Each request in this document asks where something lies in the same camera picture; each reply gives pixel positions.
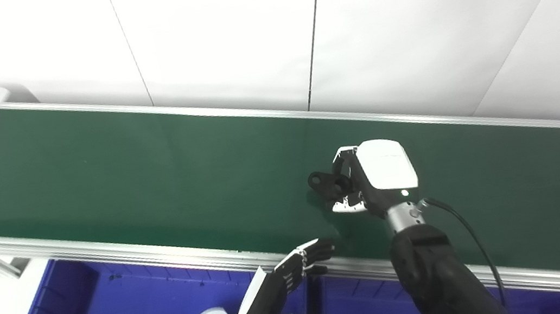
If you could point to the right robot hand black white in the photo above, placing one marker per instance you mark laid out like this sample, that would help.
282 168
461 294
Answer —
385 164

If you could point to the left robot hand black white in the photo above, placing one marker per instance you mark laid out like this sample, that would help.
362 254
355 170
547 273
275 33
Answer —
263 307

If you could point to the black flanged machine part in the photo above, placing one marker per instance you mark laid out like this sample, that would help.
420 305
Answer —
322 180

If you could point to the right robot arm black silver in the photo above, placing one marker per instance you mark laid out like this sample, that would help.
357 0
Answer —
439 277

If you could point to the blue bin holding black part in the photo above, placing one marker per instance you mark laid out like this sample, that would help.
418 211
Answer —
367 309

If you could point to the green conveyor belt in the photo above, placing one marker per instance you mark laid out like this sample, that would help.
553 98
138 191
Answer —
152 186
107 251

